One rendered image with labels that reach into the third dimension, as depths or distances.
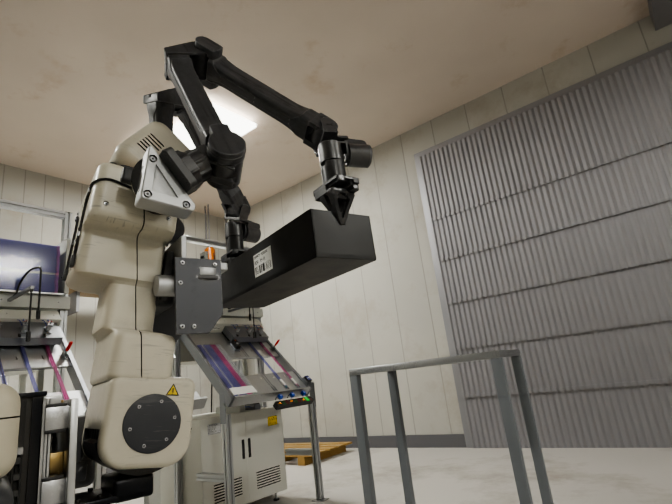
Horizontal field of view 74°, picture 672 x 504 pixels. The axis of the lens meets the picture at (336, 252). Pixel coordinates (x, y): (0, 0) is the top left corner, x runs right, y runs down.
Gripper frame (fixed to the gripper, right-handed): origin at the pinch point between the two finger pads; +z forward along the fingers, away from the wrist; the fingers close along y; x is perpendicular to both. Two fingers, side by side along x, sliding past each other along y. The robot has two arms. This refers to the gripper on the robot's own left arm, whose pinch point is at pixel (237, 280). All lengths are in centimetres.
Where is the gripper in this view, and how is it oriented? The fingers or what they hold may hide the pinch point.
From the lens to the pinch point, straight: 148.9
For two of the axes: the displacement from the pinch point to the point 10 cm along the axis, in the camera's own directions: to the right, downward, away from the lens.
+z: 1.3, 9.6, -2.5
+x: -8.0, -0.5, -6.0
